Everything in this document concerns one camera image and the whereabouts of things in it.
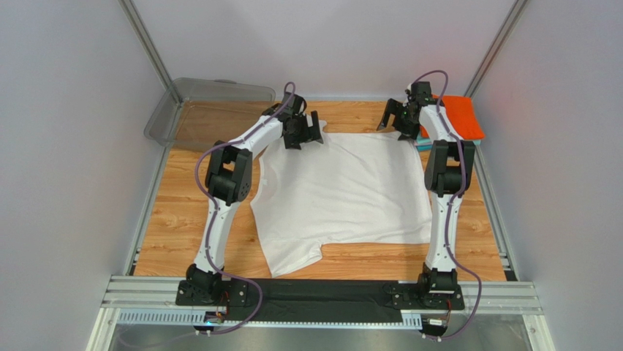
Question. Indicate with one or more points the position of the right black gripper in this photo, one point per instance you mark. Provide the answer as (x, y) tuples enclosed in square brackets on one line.
[(398, 118)]

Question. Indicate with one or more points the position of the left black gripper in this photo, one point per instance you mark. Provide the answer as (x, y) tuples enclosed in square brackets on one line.
[(310, 133)]

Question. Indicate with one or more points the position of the white t-shirt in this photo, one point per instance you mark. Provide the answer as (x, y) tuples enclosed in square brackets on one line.
[(352, 188)]

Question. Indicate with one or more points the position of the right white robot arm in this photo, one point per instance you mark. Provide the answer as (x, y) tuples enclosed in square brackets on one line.
[(447, 177)]

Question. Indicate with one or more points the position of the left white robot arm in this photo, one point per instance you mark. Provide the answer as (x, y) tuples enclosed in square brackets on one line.
[(229, 179)]

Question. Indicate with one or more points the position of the orange folded t-shirt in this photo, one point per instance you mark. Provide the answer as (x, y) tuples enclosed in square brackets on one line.
[(462, 118)]

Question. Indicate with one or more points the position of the clear grey plastic bin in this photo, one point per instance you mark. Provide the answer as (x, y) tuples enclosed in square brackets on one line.
[(193, 114)]

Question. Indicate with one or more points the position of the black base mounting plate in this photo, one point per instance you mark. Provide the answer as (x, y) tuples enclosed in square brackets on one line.
[(298, 300)]

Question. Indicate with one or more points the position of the aluminium frame rail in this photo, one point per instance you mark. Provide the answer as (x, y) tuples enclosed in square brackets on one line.
[(140, 313)]

